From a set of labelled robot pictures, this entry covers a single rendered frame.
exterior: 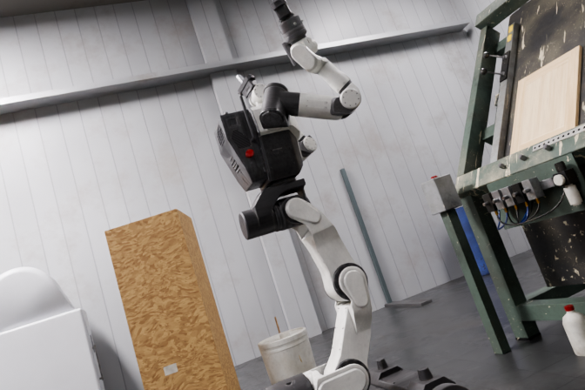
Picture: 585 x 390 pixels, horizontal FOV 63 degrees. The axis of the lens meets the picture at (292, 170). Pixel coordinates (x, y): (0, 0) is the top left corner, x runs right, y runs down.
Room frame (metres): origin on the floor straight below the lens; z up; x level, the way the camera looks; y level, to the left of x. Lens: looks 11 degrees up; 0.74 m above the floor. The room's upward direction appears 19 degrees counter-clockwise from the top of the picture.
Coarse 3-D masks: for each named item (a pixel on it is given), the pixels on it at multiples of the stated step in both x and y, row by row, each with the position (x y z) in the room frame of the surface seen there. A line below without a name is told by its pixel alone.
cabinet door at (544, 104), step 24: (576, 48) 2.21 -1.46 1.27; (552, 72) 2.32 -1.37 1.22; (576, 72) 2.16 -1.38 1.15; (528, 96) 2.42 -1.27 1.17; (552, 96) 2.27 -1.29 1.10; (576, 96) 2.12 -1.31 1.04; (528, 120) 2.37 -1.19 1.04; (552, 120) 2.22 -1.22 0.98; (576, 120) 2.09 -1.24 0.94; (528, 144) 2.31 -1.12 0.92
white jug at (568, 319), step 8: (568, 312) 2.20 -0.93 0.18; (576, 312) 2.20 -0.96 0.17; (568, 320) 2.19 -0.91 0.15; (576, 320) 2.17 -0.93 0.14; (584, 320) 2.17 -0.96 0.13; (568, 328) 2.19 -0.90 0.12; (576, 328) 2.17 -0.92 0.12; (584, 328) 2.16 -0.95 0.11; (568, 336) 2.21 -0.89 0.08; (576, 336) 2.17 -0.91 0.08; (584, 336) 2.16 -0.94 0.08; (576, 344) 2.19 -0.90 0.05; (584, 344) 2.17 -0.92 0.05; (576, 352) 2.20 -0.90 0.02; (584, 352) 2.17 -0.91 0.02
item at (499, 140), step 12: (516, 24) 2.71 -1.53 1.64; (516, 36) 2.69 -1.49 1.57; (516, 48) 2.67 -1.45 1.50; (504, 84) 2.60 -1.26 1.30; (504, 96) 2.57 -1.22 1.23; (504, 108) 2.55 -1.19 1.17; (504, 120) 2.53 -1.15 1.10; (504, 132) 2.52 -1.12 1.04; (504, 144) 2.50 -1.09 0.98; (492, 156) 2.51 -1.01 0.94
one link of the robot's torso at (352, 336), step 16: (352, 272) 1.87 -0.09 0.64; (352, 288) 1.87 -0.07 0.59; (336, 304) 2.03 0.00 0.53; (352, 304) 1.87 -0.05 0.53; (368, 304) 1.89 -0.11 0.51; (336, 320) 1.98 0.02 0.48; (352, 320) 1.90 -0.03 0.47; (368, 320) 1.91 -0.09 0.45; (336, 336) 1.95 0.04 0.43; (352, 336) 1.90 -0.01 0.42; (368, 336) 1.92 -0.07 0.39; (336, 352) 1.92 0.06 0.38; (352, 352) 1.89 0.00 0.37; (336, 368) 1.86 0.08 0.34
